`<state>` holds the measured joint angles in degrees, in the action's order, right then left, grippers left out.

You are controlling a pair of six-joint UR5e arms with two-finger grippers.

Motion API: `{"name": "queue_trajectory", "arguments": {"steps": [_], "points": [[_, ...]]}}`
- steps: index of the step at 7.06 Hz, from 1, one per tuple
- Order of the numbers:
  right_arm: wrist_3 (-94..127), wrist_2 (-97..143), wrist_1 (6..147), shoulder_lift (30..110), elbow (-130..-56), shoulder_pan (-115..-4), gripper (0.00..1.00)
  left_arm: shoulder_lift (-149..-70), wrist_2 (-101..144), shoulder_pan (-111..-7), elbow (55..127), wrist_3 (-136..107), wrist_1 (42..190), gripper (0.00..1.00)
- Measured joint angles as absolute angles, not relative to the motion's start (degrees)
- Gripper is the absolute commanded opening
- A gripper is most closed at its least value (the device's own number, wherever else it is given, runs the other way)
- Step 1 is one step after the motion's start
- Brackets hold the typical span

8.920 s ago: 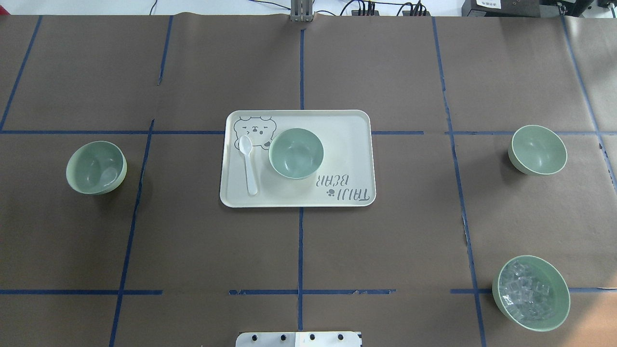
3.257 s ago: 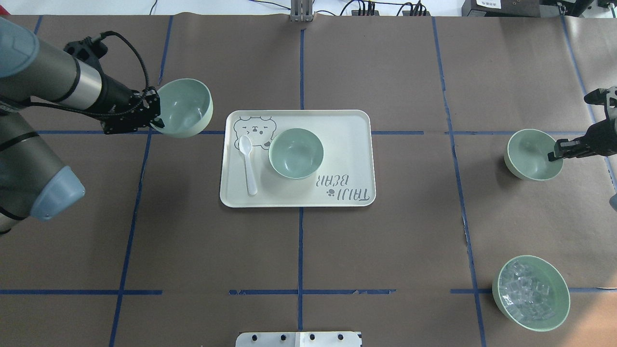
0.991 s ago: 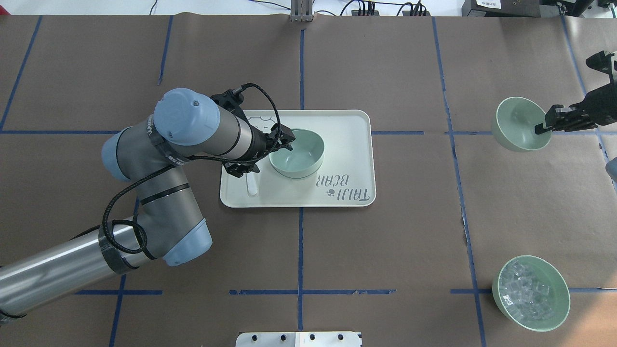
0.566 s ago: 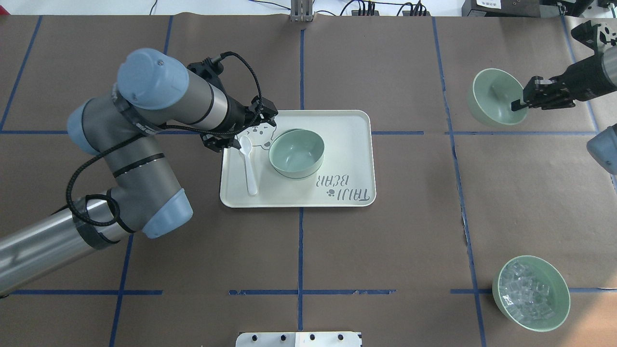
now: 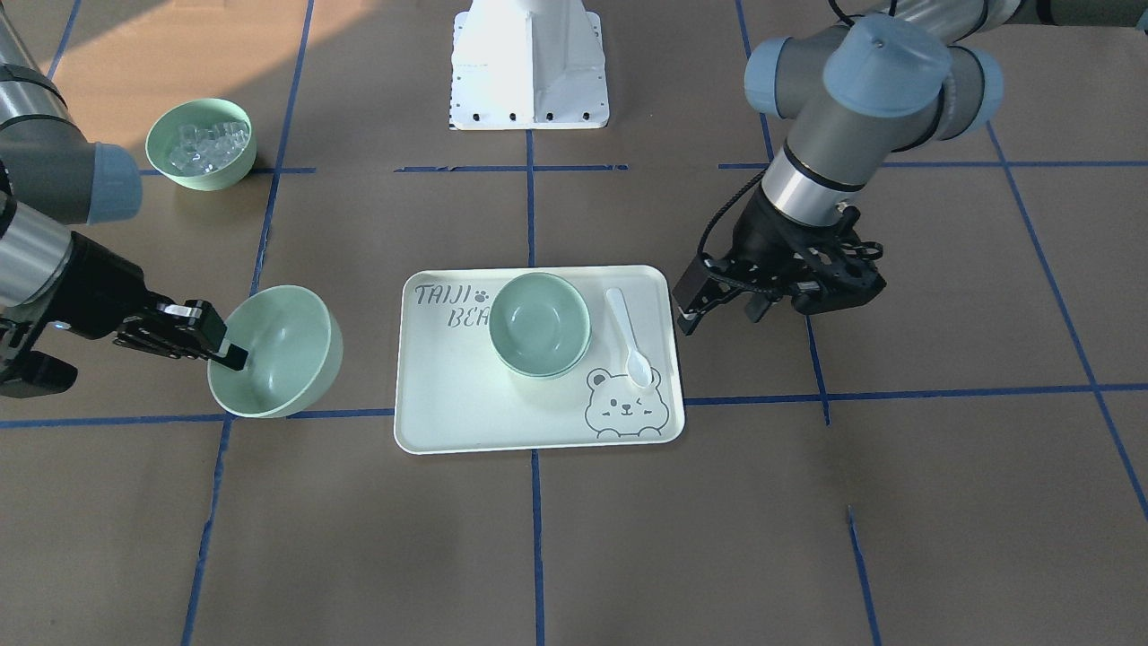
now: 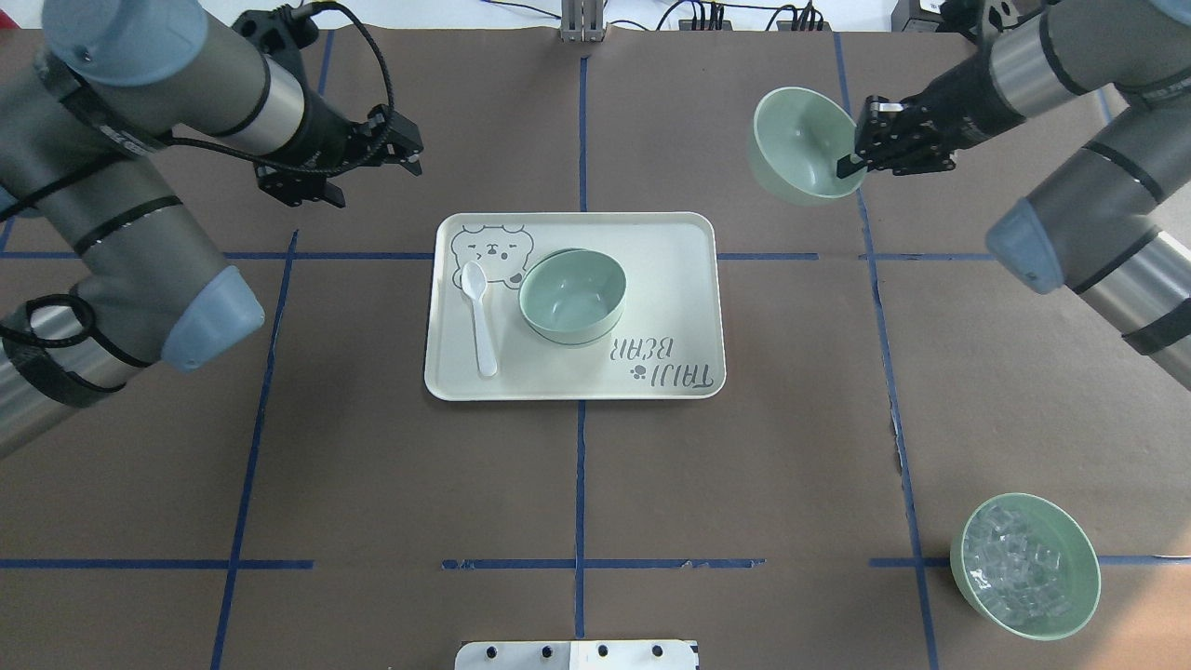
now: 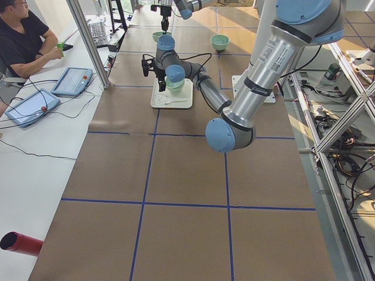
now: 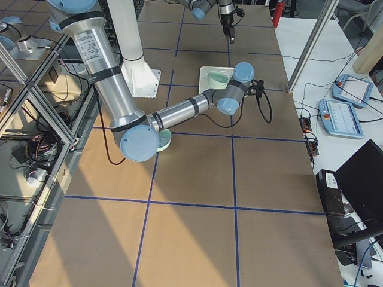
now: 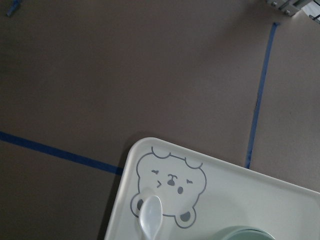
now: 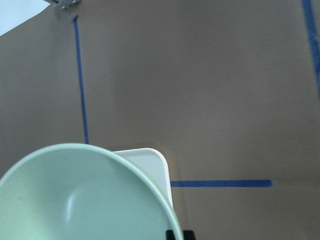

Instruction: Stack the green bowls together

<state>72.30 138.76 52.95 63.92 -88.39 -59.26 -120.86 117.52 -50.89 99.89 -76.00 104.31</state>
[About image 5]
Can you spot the green bowl on tray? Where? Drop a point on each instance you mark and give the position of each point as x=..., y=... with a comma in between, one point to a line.
x=539, y=370

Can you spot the green bowl with ice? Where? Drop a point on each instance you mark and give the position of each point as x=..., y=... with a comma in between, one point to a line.
x=206, y=144

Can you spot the pale green bear tray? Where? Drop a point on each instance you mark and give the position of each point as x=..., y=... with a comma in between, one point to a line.
x=454, y=394

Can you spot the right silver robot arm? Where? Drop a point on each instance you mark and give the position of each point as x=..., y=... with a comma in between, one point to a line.
x=55, y=179

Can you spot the white plastic spoon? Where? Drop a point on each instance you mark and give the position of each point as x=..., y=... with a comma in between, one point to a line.
x=637, y=364

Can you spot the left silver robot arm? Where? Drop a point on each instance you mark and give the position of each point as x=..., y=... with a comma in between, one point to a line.
x=879, y=82

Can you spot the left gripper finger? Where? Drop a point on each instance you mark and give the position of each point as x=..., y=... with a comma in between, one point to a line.
x=759, y=303
x=701, y=288

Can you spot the white camera mast with base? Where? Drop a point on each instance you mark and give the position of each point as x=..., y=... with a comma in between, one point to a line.
x=527, y=65

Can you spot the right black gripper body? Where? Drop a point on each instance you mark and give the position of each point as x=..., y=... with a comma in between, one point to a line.
x=100, y=289

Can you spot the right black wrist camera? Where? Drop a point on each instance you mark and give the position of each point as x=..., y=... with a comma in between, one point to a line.
x=27, y=372

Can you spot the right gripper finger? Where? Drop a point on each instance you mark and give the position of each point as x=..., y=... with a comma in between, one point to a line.
x=195, y=329

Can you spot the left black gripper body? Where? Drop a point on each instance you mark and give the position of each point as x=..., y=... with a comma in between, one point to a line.
x=769, y=230

